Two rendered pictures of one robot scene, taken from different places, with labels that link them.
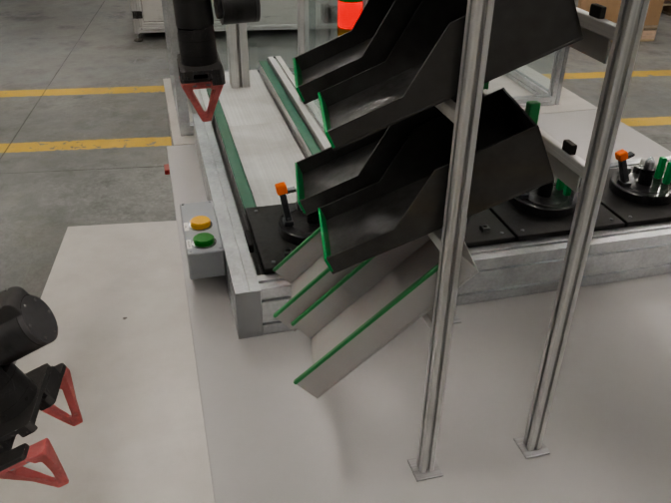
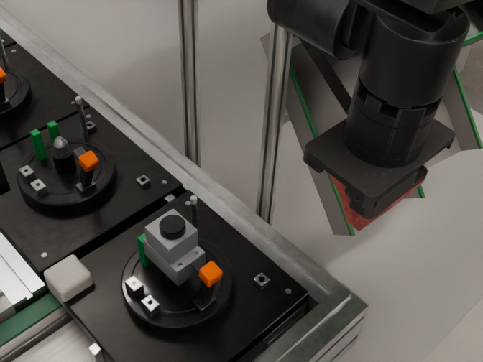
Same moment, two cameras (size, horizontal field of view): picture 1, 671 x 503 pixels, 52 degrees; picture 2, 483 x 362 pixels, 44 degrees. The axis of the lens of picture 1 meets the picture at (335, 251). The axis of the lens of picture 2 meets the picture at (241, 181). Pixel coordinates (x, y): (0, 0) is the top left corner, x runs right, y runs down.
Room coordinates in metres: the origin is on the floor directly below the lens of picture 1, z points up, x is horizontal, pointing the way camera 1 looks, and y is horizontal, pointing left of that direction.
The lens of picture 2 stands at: (1.33, 0.45, 1.62)
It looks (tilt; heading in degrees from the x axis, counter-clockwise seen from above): 46 degrees down; 240
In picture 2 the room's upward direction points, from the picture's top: 3 degrees clockwise
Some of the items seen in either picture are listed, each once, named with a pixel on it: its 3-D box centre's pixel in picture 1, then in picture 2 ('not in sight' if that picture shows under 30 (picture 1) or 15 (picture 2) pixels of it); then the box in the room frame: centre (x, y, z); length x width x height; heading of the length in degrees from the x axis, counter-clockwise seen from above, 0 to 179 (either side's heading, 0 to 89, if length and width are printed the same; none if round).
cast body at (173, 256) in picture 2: not in sight; (168, 238); (1.18, 0.03, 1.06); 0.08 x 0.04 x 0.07; 106
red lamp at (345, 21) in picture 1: (350, 13); not in sight; (1.39, -0.02, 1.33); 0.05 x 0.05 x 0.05
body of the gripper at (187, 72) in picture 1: (198, 49); (388, 121); (1.07, 0.22, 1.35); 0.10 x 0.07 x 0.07; 14
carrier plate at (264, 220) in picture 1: (314, 233); (177, 290); (1.18, 0.04, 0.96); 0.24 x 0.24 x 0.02; 15
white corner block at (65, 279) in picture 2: not in sight; (69, 281); (1.30, -0.03, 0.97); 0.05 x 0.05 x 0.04; 15
